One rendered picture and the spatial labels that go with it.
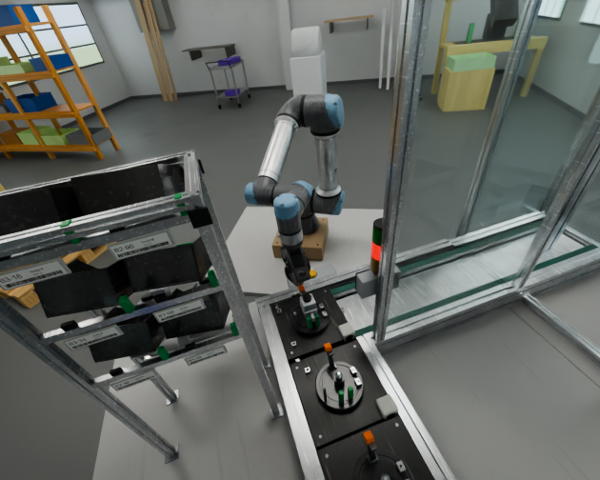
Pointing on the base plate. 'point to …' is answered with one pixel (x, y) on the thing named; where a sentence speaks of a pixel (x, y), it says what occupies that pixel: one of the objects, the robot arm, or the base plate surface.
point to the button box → (318, 273)
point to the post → (400, 147)
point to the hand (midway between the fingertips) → (300, 285)
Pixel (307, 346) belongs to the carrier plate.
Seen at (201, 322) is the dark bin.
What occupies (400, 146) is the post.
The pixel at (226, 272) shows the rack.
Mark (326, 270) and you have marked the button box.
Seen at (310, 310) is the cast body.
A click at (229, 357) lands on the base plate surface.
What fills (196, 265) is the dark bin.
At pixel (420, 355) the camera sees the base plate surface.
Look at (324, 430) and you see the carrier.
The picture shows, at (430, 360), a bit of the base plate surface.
